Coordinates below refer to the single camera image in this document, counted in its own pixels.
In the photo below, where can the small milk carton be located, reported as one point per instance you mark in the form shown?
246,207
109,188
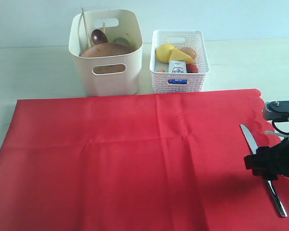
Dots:
177,67

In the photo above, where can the dark wooden spoon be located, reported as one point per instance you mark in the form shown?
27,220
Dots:
98,37

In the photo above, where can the silver table knife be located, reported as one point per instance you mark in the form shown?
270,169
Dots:
253,147

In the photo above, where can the yellow lemon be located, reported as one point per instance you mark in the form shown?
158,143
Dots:
163,52

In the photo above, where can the brown egg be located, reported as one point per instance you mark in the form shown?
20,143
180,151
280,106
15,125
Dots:
189,51

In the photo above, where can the brown wooden plate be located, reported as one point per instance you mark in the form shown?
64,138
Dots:
105,50

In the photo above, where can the pale green ceramic bowl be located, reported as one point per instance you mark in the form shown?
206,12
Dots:
122,41

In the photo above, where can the cream plastic bin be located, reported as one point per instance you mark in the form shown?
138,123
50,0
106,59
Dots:
119,23

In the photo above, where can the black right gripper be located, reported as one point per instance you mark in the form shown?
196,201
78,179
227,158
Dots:
263,162

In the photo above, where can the red table cloth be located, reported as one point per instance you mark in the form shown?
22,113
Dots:
157,162

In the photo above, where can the yellow cheese wedge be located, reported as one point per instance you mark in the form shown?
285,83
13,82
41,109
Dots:
178,55

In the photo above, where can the red sausage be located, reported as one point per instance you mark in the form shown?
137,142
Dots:
191,68

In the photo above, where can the white perforated plastic basket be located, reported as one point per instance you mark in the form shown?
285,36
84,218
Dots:
162,80

